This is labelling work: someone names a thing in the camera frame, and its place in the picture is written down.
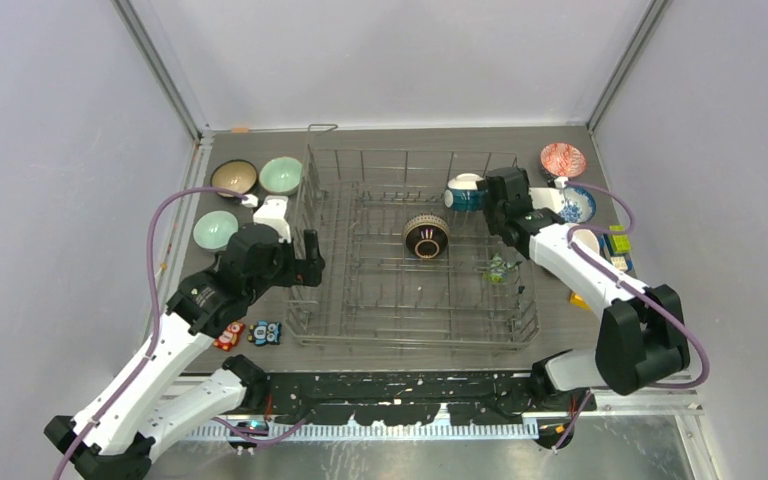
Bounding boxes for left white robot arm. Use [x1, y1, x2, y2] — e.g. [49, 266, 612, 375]
[44, 223, 325, 479]

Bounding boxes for grey wire dish rack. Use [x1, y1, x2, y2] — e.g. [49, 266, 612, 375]
[285, 124, 538, 352]

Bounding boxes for dark teal bowl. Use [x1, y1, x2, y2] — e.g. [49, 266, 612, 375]
[210, 159, 259, 195]

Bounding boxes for celadon green bowl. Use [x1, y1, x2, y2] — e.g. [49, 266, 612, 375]
[259, 156, 303, 196]
[192, 210, 239, 252]

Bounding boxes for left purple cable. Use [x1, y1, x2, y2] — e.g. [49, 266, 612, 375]
[49, 186, 308, 480]

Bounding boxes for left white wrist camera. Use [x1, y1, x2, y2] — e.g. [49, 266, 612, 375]
[239, 195, 292, 243]

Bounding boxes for blue floral white bowl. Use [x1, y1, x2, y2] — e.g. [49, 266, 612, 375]
[558, 186, 596, 224]

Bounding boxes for blue owl puzzle piece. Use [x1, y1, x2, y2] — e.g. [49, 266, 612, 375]
[247, 320, 282, 347]

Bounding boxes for toy block car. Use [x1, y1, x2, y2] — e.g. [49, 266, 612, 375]
[604, 225, 633, 272]

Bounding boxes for yellow window toy block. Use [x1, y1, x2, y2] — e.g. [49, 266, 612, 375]
[569, 292, 591, 311]

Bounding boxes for plain beige bowl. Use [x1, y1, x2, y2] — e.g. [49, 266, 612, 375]
[573, 229, 601, 256]

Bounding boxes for teal white bowl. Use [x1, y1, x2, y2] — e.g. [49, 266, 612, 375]
[443, 173, 485, 212]

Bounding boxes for red blue zigzag bowl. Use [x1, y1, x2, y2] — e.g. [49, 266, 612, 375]
[539, 142, 587, 183]

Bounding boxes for green owl puzzle piece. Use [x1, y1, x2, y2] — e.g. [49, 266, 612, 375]
[483, 254, 520, 284]

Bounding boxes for brown striped bowl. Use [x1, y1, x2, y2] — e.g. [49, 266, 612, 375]
[402, 214, 450, 260]

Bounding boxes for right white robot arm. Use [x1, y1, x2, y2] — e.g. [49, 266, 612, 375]
[477, 167, 691, 411]

